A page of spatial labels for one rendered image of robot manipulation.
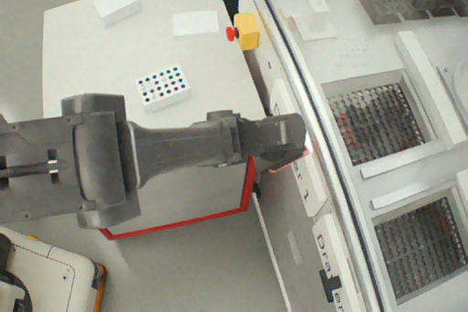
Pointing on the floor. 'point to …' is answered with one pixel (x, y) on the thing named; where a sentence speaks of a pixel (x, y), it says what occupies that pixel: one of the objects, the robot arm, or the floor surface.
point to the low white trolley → (201, 101)
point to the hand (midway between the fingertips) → (299, 154)
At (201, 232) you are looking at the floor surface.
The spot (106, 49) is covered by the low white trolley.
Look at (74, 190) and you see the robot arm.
